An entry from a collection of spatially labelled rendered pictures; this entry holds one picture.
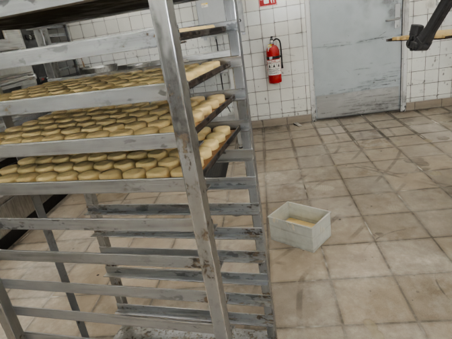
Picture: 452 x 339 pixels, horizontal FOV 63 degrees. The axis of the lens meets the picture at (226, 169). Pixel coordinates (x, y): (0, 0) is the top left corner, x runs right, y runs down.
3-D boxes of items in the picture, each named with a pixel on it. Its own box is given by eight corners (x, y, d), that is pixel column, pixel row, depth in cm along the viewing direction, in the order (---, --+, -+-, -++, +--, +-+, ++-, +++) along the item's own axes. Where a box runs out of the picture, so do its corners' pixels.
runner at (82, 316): (235, 326, 86) (233, 316, 85) (232, 335, 84) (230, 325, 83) (15, 307, 105) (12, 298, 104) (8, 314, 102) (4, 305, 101)
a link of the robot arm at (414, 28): (414, 49, 201) (428, 49, 202) (420, 26, 195) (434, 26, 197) (401, 45, 211) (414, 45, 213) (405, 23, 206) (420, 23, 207)
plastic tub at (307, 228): (332, 235, 221) (331, 211, 215) (313, 253, 206) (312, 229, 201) (289, 223, 241) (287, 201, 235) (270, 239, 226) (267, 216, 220)
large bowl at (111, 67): (79, 84, 401) (75, 70, 396) (94, 79, 437) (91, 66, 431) (113, 79, 396) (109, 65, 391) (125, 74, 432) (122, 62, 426)
